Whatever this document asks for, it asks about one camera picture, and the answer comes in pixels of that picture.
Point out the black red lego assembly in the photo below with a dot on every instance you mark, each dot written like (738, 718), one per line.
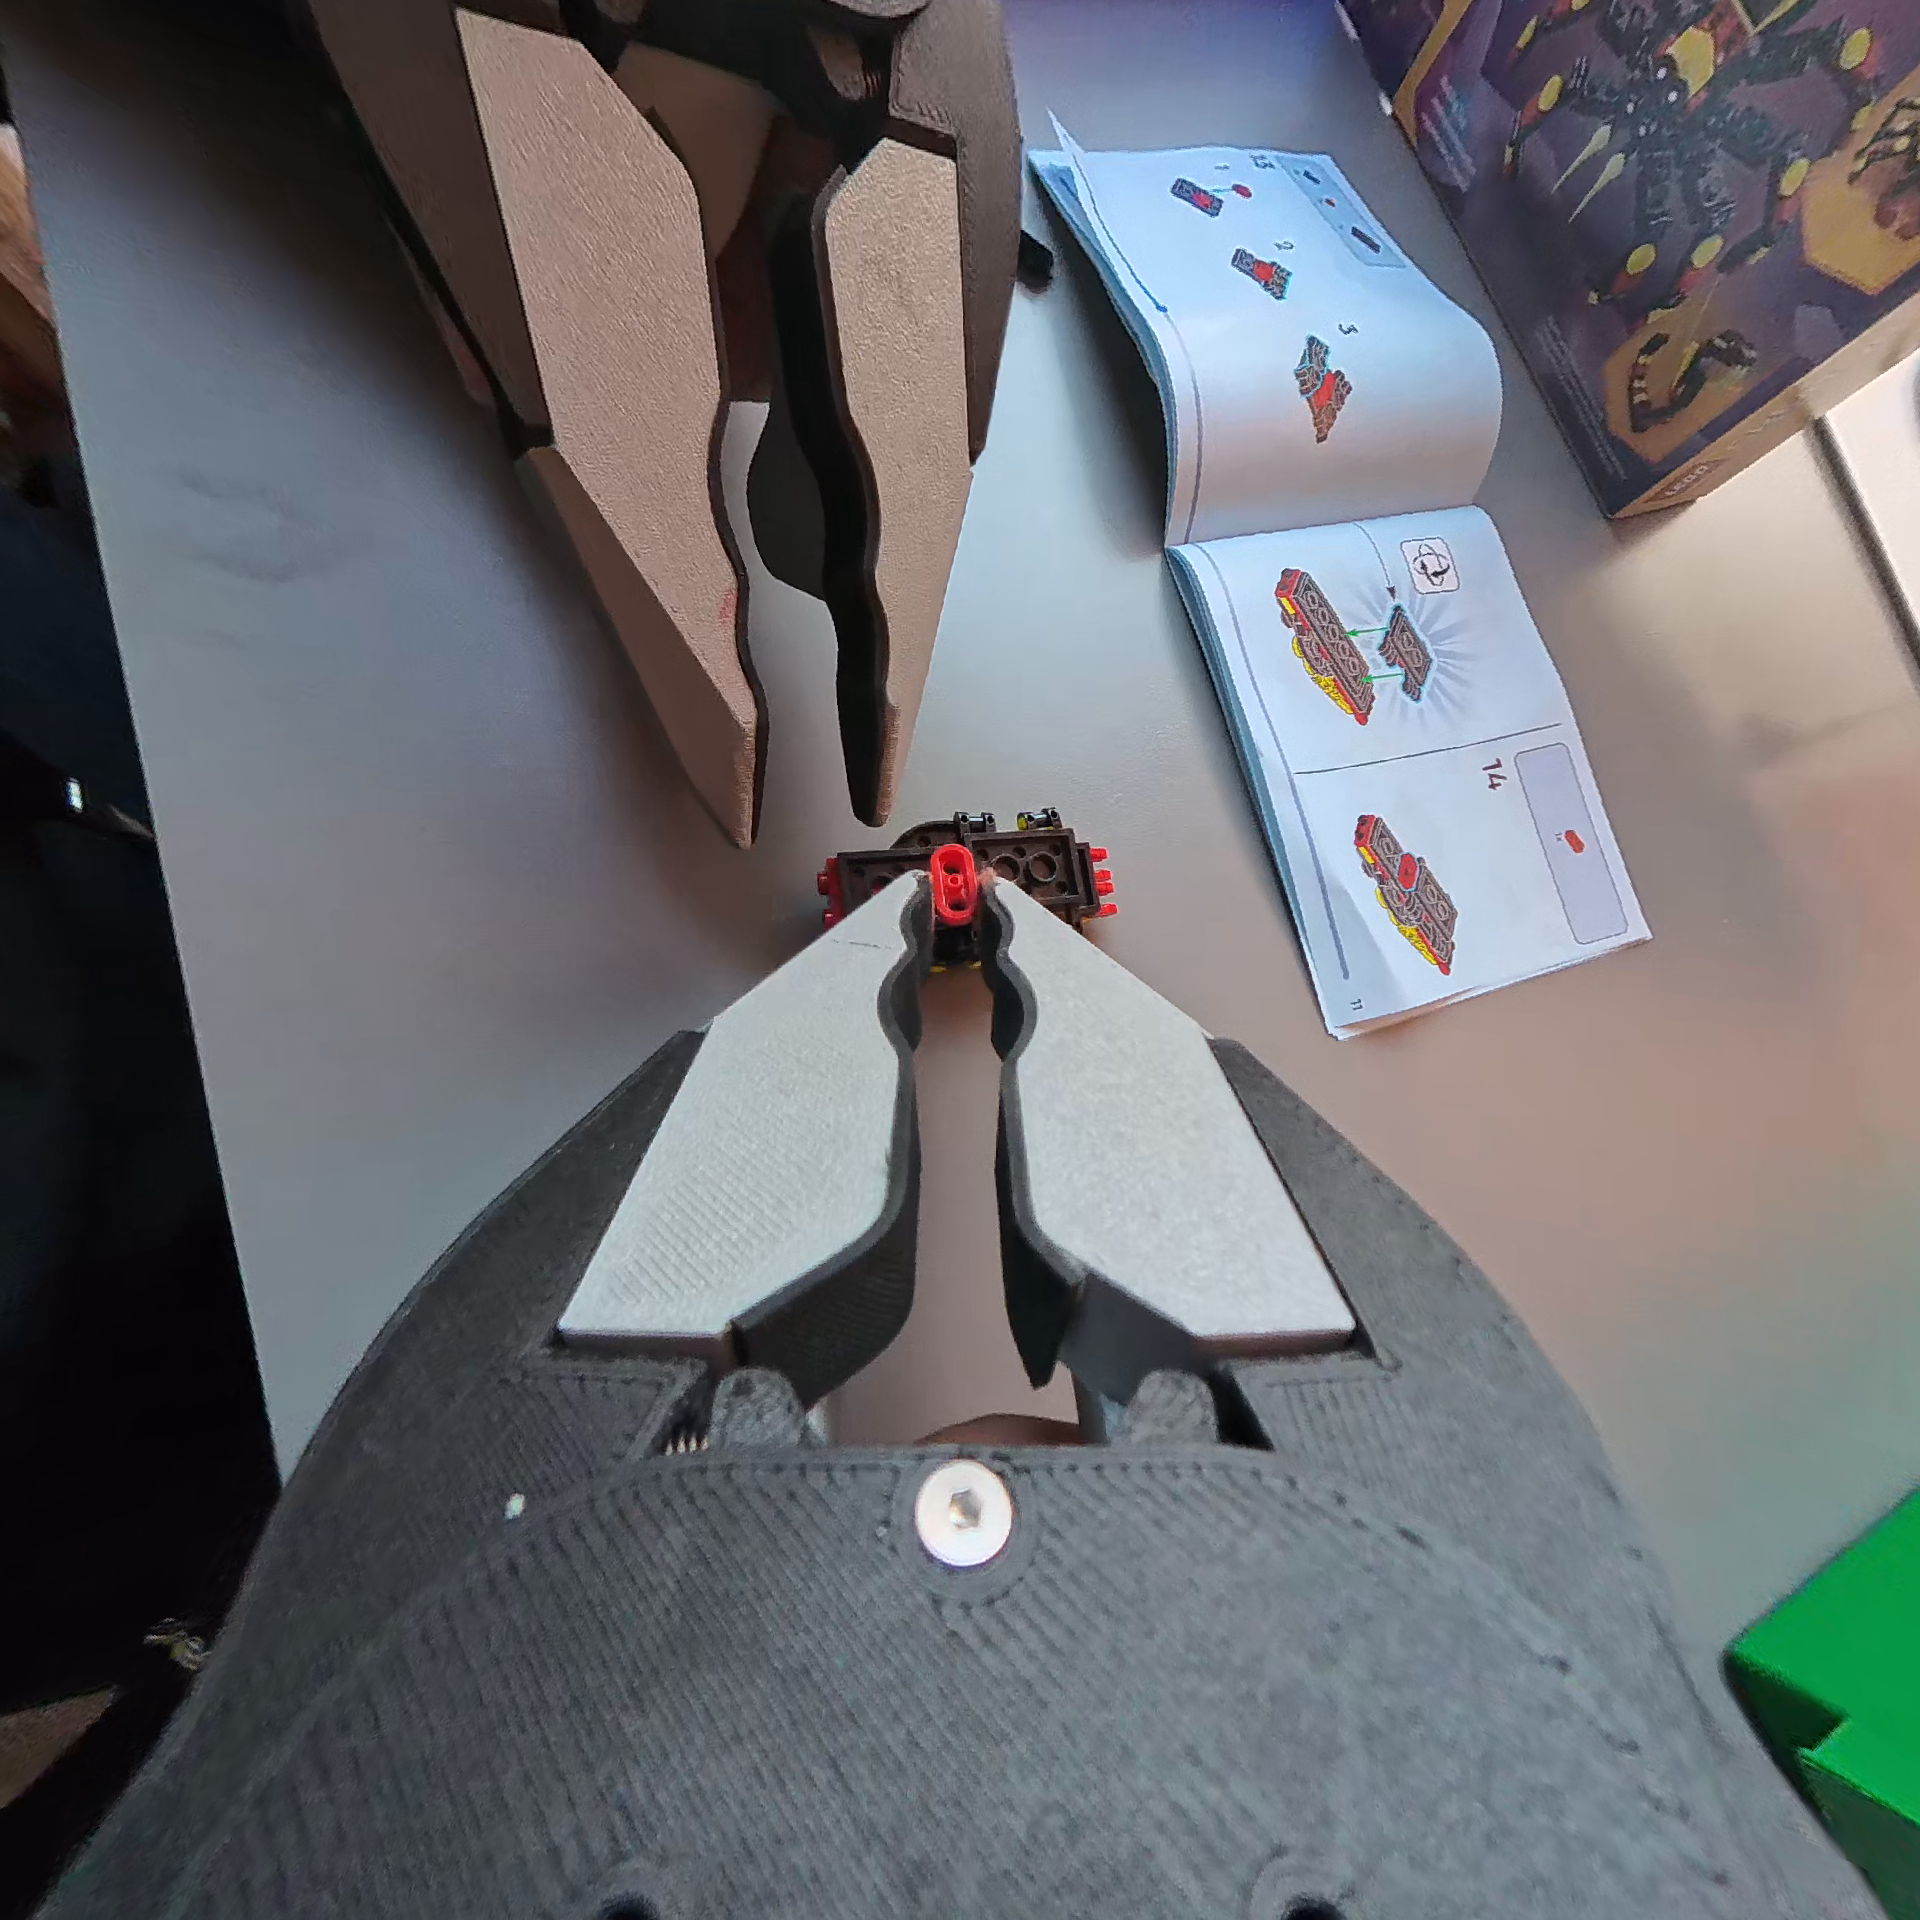
(1044, 873)

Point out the small red lego piece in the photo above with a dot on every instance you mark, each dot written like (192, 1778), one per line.
(951, 879)

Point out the small black lego piece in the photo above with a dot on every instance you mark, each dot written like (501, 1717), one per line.
(1033, 258)

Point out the white rounded flat object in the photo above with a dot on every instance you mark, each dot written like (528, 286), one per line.
(1881, 481)

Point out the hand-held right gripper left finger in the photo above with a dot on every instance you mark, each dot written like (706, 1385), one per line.
(764, 1154)

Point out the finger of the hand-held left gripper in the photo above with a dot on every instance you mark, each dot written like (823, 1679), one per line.
(600, 300)
(902, 376)

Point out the green plastic bin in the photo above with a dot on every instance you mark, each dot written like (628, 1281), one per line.
(1861, 1695)

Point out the person's dark clothing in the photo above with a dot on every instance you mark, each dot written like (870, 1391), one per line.
(105, 1200)

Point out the lego instruction booklet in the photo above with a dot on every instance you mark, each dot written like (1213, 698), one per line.
(1396, 674)

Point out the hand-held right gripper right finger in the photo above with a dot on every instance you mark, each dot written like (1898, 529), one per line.
(1154, 1154)

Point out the purple lego set box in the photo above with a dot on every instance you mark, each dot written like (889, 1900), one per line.
(1650, 225)

